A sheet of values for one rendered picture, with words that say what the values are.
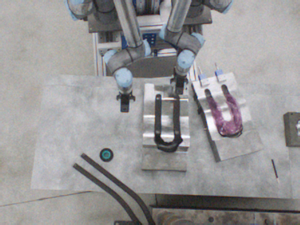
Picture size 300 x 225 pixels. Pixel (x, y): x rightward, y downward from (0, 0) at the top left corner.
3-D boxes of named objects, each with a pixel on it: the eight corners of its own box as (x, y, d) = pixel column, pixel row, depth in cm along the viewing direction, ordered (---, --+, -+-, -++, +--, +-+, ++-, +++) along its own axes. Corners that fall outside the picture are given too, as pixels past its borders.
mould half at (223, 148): (191, 85, 193) (193, 78, 182) (230, 75, 195) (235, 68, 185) (215, 163, 181) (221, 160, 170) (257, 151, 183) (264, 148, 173)
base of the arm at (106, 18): (92, 3, 179) (90, -9, 170) (118, 1, 180) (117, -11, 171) (94, 25, 176) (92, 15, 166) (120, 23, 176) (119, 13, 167)
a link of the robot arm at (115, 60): (123, 50, 153) (133, 68, 151) (102, 60, 152) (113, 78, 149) (122, 43, 146) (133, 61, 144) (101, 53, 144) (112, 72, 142)
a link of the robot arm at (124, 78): (126, 63, 141) (135, 78, 140) (127, 72, 152) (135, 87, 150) (111, 71, 140) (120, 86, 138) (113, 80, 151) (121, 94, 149)
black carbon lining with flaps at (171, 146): (154, 94, 184) (155, 89, 174) (181, 96, 184) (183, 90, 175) (153, 153, 175) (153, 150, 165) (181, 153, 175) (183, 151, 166)
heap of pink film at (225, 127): (203, 98, 185) (206, 94, 177) (231, 91, 187) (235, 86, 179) (217, 139, 179) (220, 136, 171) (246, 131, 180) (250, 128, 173)
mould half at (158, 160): (144, 88, 192) (144, 80, 179) (185, 90, 192) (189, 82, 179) (141, 169, 179) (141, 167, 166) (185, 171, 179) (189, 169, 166)
